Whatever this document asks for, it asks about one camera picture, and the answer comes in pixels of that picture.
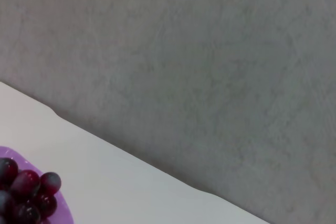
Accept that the dark red grape bunch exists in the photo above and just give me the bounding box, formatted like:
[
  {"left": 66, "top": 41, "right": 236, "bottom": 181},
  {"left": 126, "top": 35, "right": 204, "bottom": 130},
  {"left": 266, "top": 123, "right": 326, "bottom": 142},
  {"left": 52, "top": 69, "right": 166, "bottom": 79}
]
[{"left": 0, "top": 157, "right": 62, "bottom": 224}]

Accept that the purple wavy plastic bowl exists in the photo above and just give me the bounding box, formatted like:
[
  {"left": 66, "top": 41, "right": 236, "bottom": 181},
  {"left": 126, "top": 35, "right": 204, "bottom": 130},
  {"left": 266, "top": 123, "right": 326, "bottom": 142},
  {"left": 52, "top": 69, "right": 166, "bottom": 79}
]
[{"left": 0, "top": 146, "right": 75, "bottom": 224}]

